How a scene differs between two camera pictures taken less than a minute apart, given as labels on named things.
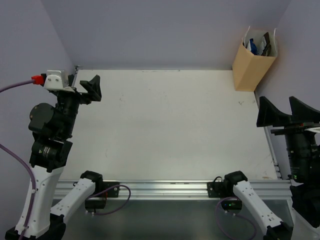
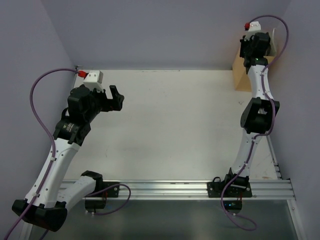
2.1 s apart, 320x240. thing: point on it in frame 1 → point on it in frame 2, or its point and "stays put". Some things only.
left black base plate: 113,192 stays put
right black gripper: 301,112 → 242,40
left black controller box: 95,204 stays put
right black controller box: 232,205 stays put
